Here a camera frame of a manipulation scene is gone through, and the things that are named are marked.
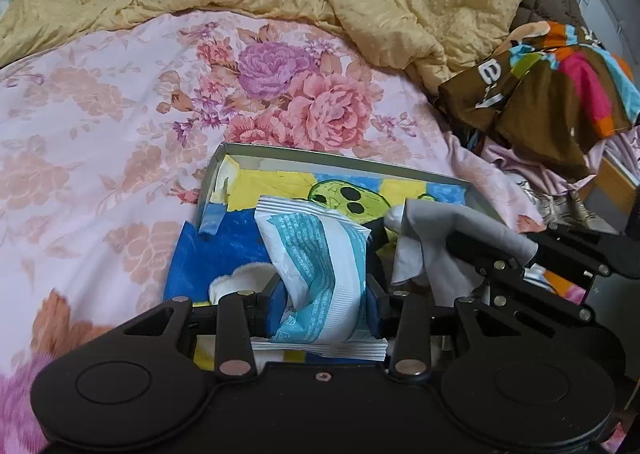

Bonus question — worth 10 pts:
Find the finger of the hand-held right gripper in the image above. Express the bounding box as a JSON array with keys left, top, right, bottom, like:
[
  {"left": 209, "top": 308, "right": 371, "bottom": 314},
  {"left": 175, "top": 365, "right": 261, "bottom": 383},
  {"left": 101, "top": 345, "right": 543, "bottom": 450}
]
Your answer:
[
  {"left": 445, "top": 226, "right": 640, "bottom": 281},
  {"left": 482, "top": 274, "right": 598, "bottom": 322}
]

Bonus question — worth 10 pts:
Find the grey cloth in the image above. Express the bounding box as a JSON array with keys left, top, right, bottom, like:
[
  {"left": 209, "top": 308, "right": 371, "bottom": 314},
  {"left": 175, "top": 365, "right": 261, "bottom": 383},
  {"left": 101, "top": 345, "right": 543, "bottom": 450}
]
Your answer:
[{"left": 384, "top": 198, "right": 539, "bottom": 285}]

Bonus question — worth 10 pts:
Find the wooden side rail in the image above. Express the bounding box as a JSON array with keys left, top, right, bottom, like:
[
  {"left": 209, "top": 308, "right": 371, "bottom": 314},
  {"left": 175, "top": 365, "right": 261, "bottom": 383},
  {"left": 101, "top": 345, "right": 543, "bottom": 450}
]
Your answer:
[{"left": 585, "top": 156, "right": 638, "bottom": 217}]

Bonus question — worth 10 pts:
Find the brown multicolour striped garment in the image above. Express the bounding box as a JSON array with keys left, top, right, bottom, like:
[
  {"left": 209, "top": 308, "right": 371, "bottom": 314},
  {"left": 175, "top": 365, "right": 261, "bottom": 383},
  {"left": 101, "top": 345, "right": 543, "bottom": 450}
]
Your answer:
[{"left": 435, "top": 20, "right": 640, "bottom": 179}]

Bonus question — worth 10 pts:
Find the pink floral bedspread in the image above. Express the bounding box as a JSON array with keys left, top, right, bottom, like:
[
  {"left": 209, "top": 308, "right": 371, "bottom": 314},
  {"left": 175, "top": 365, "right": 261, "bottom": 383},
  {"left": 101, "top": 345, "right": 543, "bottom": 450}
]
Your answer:
[{"left": 0, "top": 8, "right": 546, "bottom": 454}]

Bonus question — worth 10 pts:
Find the cartoon print sheet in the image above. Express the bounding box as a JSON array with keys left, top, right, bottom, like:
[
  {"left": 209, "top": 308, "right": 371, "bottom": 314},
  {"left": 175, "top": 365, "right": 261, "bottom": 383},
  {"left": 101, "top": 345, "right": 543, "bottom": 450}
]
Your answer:
[{"left": 164, "top": 156, "right": 468, "bottom": 370}]

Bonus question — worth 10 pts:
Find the pastel striped towel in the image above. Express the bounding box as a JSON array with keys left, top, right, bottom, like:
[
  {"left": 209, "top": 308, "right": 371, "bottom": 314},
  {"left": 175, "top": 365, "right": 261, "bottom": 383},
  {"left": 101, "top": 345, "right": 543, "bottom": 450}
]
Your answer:
[{"left": 522, "top": 266, "right": 588, "bottom": 305}]

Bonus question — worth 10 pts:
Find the white and blue packet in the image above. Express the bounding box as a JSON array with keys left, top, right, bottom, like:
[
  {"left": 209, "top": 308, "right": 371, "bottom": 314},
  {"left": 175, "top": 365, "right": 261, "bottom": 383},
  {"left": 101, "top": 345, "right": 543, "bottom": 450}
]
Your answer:
[{"left": 254, "top": 195, "right": 389, "bottom": 361}]

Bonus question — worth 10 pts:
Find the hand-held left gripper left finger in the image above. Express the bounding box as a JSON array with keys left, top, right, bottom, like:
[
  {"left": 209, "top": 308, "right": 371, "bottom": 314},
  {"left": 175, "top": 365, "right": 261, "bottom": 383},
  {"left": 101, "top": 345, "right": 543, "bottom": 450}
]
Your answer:
[{"left": 117, "top": 276, "right": 288, "bottom": 381}]

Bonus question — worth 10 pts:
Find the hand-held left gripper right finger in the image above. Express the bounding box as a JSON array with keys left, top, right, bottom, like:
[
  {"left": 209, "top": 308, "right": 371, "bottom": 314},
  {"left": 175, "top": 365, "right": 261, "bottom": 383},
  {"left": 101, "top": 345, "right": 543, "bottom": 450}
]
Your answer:
[{"left": 366, "top": 279, "right": 531, "bottom": 380}]

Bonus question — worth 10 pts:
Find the pale pink cloth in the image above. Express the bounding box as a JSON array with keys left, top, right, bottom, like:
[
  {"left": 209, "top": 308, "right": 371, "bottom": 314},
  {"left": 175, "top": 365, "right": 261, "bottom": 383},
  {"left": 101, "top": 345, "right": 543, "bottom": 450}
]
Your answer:
[{"left": 450, "top": 134, "right": 640, "bottom": 195}]

